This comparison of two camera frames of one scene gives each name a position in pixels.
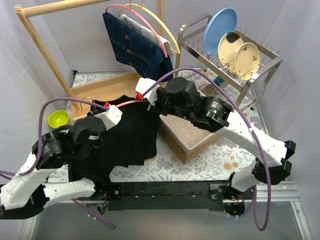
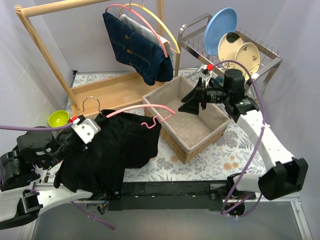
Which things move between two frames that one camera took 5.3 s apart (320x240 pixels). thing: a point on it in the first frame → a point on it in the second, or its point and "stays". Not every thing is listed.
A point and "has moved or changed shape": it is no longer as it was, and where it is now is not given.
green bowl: [58, 118] stays
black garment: [132, 140] has moved or changed shape
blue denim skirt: [138, 50] stays
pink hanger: [128, 102] → [171, 112]
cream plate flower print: [247, 60] stays
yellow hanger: [178, 50] stays
